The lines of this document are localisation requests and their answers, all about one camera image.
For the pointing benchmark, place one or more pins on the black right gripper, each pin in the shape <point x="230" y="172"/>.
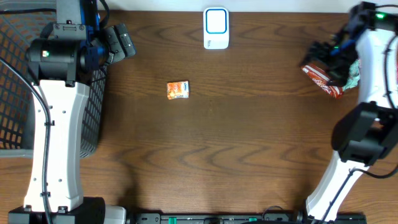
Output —
<point x="339" y="76"/>

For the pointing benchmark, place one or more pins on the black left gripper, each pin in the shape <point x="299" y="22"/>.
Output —
<point x="117" y="43"/>

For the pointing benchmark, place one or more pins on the orange chocolate bar wrapper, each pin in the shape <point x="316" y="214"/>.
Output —
<point x="321" y="79"/>

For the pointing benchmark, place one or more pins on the teal snack packet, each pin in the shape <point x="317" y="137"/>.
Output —
<point x="354" y="76"/>

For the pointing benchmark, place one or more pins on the small orange snack packet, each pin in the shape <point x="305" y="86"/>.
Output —
<point x="177" y="90"/>

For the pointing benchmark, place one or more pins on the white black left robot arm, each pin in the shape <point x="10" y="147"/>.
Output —
<point x="61" y="63"/>

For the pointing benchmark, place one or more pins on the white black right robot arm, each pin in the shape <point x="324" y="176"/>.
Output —
<point x="368" y="132"/>

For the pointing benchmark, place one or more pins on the white barcode scanner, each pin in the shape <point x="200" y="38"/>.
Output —
<point x="215" y="28"/>

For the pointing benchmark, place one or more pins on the dark grey plastic basket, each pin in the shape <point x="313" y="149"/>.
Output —
<point x="21" y="23"/>

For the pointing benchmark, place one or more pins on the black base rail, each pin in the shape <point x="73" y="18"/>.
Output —
<point x="273" y="216"/>

